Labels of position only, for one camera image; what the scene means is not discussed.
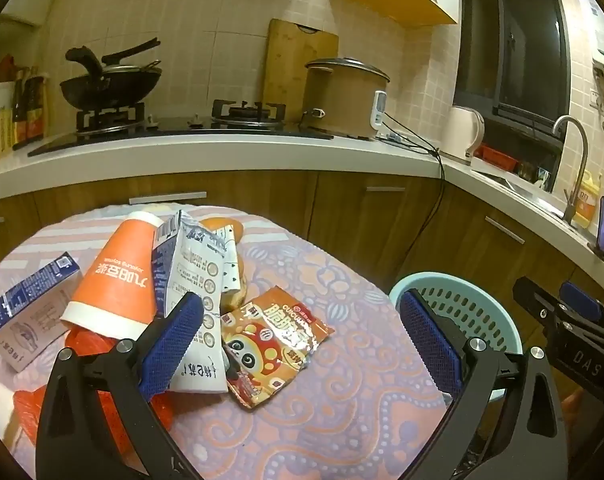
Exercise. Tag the blue white milk carton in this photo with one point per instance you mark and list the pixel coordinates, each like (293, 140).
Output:
(197, 270)

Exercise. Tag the light blue plastic basket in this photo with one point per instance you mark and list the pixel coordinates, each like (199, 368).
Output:
(482, 305)

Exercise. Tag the metal faucet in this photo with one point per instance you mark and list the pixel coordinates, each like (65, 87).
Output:
(579, 160)

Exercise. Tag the red container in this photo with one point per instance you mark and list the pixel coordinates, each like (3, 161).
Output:
(497, 156)

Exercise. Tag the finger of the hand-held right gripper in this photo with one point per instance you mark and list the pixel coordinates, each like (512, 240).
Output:
(537, 302)
(579, 299)

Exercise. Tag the plain orange snack packet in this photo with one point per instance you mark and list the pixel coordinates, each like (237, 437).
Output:
(87, 340)

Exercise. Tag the black gas stove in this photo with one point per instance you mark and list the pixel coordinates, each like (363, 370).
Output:
(172, 132)

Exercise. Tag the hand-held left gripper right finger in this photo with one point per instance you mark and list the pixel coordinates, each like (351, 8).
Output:
(424, 335)

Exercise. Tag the orange paper cup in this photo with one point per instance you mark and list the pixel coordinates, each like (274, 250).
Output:
(112, 280)

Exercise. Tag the dark window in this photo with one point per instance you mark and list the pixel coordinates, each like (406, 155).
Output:
(522, 50)

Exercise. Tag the wooden lower cabinets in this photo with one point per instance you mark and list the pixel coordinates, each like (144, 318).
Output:
(357, 210)

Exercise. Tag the small blue white milk box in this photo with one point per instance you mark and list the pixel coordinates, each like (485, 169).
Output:
(27, 310)

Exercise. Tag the kitchen sink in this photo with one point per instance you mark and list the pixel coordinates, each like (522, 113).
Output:
(522, 187)

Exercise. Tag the yellow dish soap bottle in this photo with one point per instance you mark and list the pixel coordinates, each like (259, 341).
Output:
(587, 202)

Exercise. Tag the rice cooker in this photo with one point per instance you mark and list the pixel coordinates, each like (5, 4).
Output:
(342, 100)

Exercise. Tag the wooden cutting board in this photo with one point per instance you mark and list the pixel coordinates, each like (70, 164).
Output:
(292, 60)

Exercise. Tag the white kitchen countertop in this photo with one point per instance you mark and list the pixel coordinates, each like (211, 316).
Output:
(232, 152)

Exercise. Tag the black wok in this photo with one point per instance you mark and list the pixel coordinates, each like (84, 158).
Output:
(107, 90)

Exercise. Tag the dark sauce bottle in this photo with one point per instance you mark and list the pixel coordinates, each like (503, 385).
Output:
(21, 115)
(38, 110)

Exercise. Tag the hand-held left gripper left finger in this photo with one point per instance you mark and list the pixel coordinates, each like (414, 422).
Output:
(174, 340)

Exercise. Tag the black frying pan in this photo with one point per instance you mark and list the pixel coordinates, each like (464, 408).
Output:
(89, 57)

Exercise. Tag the white electric kettle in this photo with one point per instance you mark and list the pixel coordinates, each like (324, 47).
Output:
(457, 132)

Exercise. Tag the cartoon-print orange snack packet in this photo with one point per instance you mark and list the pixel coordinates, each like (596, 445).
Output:
(272, 340)

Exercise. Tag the black burner grate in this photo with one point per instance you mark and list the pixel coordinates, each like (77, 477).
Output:
(109, 115)
(247, 112)

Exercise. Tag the white heart-patterned cloth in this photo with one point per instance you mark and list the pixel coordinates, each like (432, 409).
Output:
(230, 272)

